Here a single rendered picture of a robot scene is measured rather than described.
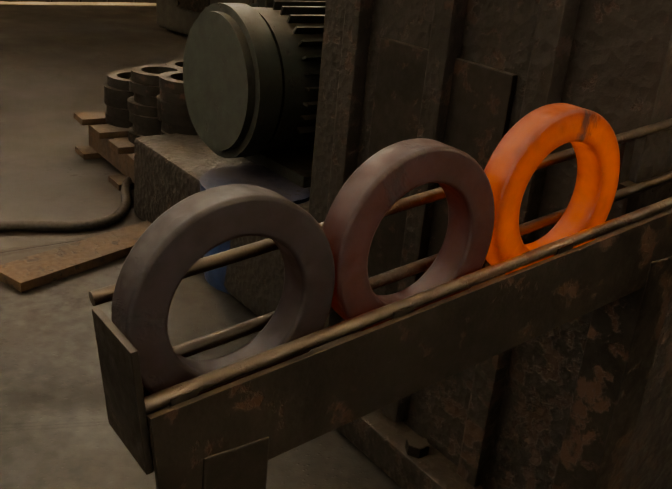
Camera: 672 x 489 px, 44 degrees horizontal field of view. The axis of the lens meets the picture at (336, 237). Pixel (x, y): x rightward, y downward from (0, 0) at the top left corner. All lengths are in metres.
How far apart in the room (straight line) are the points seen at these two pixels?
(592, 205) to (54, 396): 1.15
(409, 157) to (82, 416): 1.09
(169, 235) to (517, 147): 0.35
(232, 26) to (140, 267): 1.45
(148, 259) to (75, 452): 1.00
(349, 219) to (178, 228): 0.15
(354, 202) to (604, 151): 0.31
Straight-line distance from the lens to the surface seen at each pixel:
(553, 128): 0.81
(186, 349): 0.69
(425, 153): 0.70
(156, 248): 0.59
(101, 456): 1.55
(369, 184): 0.68
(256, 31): 2.00
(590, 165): 0.90
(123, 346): 0.60
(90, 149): 3.15
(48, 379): 1.77
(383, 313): 0.71
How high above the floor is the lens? 0.93
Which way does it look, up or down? 22 degrees down
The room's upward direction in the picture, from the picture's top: 6 degrees clockwise
